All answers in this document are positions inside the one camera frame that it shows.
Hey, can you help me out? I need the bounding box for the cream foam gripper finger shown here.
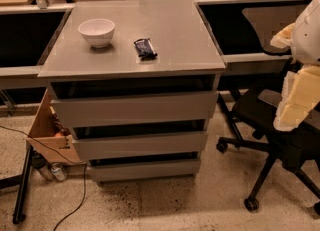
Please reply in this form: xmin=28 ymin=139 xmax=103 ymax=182
xmin=270 ymin=23 xmax=295 ymax=49
xmin=273 ymin=65 xmax=320 ymax=132

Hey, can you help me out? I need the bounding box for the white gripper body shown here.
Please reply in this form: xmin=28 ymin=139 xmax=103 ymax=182
xmin=291 ymin=0 xmax=320 ymax=65

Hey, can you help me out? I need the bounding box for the grey top drawer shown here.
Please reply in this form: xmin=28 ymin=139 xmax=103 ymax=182
xmin=52 ymin=91 xmax=217 ymax=128

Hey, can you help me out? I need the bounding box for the grey drawer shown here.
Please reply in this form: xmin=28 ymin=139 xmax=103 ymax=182
xmin=87 ymin=159 xmax=201 ymax=182
xmin=52 ymin=91 xmax=217 ymax=128
xmin=73 ymin=131 xmax=208 ymax=160

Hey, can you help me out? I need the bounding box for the grey middle drawer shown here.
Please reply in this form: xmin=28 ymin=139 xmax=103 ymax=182
xmin=73 ymin=131 xmax=208 ymax=160

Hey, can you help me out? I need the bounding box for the grey drawer cabinet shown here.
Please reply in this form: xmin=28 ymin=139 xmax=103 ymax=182
xmin=39 ymin=0 xmax=225 ymax=182

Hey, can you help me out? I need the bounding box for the grey bottom drawer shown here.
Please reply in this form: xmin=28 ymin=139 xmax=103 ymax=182
xmin=87 ymin=159 xmax=201 ymax=182

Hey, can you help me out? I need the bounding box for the black office chair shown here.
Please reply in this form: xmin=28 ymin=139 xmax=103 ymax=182
xmin=216 ymin=0 xmax=320 ymax=211

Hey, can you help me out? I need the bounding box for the dark blue snack packet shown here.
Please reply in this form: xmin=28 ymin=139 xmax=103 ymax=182
xmin=134 ymin=38 xmax=157 ymax=59

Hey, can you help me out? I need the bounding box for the white ceramic bowl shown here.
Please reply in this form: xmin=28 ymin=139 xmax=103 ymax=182
xmin=78 ymin=18 xmax=115 ymax=48

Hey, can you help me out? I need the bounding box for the silver can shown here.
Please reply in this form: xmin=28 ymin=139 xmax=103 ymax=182
xmin=51 ymin=163 xmax=67 ymax=181

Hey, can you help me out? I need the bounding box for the dark bottle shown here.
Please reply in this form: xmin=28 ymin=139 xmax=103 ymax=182
xmin=31 ymin=153 xmax=53 ymax=181

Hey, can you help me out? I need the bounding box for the black stand leg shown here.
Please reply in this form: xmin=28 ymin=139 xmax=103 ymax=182
xmin=0 ymin=145 xmax=33 ymax=225

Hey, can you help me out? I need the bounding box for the black floor cable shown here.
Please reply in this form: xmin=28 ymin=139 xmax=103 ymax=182
xmin=0 ymin=125 xmax=88 ymax=231

